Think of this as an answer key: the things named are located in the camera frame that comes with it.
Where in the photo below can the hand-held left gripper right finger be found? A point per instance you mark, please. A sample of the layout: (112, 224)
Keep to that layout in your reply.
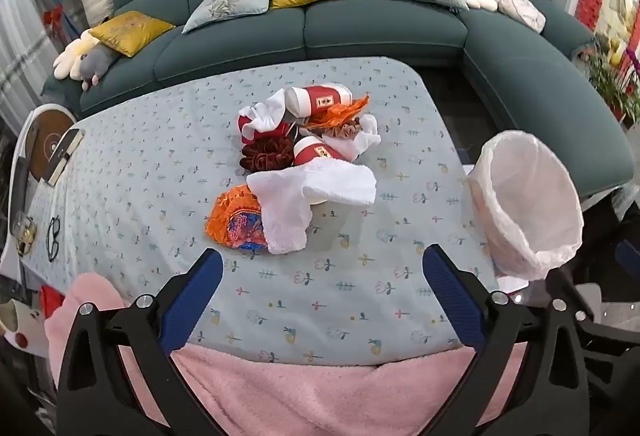
(452, 298)

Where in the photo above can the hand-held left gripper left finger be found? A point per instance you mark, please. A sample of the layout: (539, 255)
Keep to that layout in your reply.
(192, 301)

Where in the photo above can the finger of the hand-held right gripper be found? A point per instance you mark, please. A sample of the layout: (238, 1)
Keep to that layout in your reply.
(629, 257)
(612, 343)

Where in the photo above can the orange snack bag blue print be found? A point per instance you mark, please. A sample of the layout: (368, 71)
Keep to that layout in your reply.
(235, 221)

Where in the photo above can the trash bin with white bag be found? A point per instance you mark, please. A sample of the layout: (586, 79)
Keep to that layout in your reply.
(530, 201)

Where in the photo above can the red and white paper cup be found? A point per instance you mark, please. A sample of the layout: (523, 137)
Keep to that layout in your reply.
(248, 123)
(320, 150)
(320, 101)

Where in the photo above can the floral light blue tablecloth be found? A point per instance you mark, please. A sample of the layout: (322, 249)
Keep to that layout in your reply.
(150, 176)

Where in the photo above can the black eyeglasses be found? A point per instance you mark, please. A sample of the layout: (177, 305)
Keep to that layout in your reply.
(54, 238)

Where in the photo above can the pink fluffy blanket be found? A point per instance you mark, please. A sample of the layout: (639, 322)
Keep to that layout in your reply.
(320, 396)

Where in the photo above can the dark red scrunchie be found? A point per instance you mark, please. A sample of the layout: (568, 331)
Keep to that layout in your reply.
(265, 154)

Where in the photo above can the large white towel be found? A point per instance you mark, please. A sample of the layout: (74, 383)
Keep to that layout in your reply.
(320, 188)

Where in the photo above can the white plush slipper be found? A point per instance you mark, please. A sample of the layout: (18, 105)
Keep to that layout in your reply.
(20, 328)

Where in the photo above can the small white cloth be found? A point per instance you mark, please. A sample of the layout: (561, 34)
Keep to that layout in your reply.
(362, 140)
(267, 110)

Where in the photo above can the glass jar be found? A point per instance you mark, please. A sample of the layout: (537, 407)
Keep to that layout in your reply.
(24, 233)

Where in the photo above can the potted green plant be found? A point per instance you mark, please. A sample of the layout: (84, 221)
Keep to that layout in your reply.
(612, 75)

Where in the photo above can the brown scrunchie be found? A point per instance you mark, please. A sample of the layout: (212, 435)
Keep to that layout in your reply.
(345, 130)

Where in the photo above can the crumpled orange snack bag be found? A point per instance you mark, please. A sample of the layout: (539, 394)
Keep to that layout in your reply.
(345, 111)

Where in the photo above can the round wooden board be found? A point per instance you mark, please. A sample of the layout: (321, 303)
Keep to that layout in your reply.
(42, 140)

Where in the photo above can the white patterned cushion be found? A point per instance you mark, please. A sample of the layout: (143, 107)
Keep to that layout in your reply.
(520, 8)

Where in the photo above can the teal sectional sofa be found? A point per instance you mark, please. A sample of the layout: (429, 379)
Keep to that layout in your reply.
(350, 30)

